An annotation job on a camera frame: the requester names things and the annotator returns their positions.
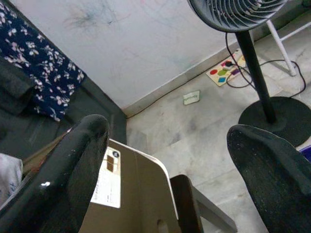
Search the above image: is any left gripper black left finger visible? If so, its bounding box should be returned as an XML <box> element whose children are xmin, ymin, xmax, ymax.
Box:
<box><xmin>0</xmin><ymin>114</ymin><xmax>110</xmax><ymax>233</ymax></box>

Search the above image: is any brown cardboard box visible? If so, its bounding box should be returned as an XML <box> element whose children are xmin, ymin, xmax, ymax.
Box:
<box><xmin>80</xmin><ymin>138</ymin><xmax>181</xmax><ymax>233</ymax></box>

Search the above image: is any dark grey upholstered furniture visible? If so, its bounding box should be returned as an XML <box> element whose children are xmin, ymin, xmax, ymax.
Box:
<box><xmin>0</xmin><ymin>0</ymin><xmax>127</xmax><ymax>168</ymax></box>

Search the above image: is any wooden shape sorter puzzle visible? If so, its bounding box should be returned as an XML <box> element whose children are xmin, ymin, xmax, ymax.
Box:
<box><xmin>206</xmin><ymin>48</ymin><xmax>250</xmax><ymax>87</ymax></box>

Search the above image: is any grey plastic piece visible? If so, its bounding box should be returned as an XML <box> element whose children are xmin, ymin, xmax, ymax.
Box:
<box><xmin>191</xmin><ymin>186</ymin><xmax>238</xmax><ymax>233</ymax></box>

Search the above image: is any white metal rack frame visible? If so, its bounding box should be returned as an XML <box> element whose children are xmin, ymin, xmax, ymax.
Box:
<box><xmin>266</xmin><ymin>19</ymin><xmax>311</xmax><ymax>77</ymax></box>

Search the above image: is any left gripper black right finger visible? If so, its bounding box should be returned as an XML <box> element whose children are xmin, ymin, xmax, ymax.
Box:
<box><xmin>226</xmin><ymin>124</ymin><xmax>311</xmax><ymax>233</ymax></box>

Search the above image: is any small white green-print card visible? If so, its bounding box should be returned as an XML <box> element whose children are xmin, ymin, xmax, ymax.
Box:
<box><xmin>182</xmin><ymin>89</ymin><xmax>201</xmax><ymax>106</ymax></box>

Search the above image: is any navy floral cloth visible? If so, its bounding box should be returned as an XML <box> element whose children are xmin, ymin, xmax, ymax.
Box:
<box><xmin>0</xmin><ymin>0</ymin><xmax>86</xmax><ymax>122</ymax></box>

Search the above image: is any black fan power cable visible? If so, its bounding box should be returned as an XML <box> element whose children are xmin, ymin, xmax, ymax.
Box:
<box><xmin>225</xmin><ymin>33</ymin><xmax>307</xmax><ymax>98</ymax></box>

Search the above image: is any dark brown wooden piece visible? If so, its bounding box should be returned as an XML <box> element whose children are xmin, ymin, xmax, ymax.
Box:
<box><xmin>169</xmin><ymin>174</ymin><xmax>205</xmax><ymax>233</ymax></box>

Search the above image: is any blue plastic bin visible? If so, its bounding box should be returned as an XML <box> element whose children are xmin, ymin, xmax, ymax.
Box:
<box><xmin>298</xmin><ymin>145</ymin><xmax>311</xmax><ymax>163</ymax></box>

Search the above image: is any white cloth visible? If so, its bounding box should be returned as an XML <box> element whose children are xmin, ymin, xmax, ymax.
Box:
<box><xmin>0</xmin><ymin>152</ymin><xmax>24</xmax><ymax>207</ymax></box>

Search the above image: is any black pedestal fan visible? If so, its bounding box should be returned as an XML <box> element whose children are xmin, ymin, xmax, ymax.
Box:
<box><xmin>187</xmin><ymin>0</ymin><xmax>311</xmax><ymax>148</ymax></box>

